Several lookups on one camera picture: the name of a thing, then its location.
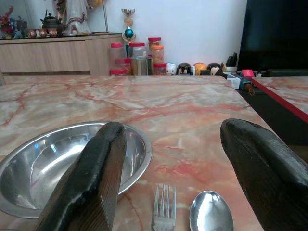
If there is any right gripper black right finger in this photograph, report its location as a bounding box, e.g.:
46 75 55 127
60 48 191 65
220 118 308 231

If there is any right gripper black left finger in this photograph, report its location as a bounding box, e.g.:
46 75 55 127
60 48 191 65
33 121 128 231

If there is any stainless steel bowl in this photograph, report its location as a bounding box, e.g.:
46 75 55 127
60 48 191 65
0 121 153 219

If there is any silver spoon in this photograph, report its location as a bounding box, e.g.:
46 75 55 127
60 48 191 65
189 190 234 231

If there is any silver fork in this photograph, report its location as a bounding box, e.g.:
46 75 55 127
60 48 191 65
151 184 177 231

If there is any white small box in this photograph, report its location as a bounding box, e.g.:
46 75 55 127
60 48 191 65
226 73 241 89

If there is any black and brown figurine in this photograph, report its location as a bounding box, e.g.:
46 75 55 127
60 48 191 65
206 62 227 77

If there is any orange round figurine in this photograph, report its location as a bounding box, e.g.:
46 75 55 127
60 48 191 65
193 62 207 76

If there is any stainless steel canister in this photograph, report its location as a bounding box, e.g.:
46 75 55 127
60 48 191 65
131 56 154 76

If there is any tall clear red-lidded jar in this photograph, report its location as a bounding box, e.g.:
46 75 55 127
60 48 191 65
110 42 126 70

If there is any black round figurine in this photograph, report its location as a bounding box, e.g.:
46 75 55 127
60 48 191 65
176 62 193 76

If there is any light wooden sideboard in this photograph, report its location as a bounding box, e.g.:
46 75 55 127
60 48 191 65
0 33 125 85

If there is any wide clear red-lidded jar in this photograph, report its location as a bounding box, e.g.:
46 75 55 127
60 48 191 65
128 42 147 58

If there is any black television screen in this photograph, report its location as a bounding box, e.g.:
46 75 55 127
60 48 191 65
237 0 308 73

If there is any orange-lidded jar with snacks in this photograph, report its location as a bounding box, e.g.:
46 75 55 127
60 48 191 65
151 45 165 64

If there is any red-lidded jar with snacks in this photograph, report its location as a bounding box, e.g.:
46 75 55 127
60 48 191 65
148 37 162 49

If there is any silver trophy with blue ball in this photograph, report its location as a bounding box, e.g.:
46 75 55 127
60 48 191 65
121 8 137 57

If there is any black cast iron teapot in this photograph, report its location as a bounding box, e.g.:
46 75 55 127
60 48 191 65
39 9 65 37

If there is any metal stand pole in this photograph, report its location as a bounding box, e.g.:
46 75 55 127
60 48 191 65
102 0 115 34

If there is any white porcelain statue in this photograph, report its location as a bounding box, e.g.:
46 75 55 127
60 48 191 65
64 0 91 36

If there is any blue small figurine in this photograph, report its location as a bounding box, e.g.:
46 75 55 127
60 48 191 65
13 16 28 39

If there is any red flower decoration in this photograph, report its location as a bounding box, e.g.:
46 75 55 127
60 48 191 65
0 6 15 39

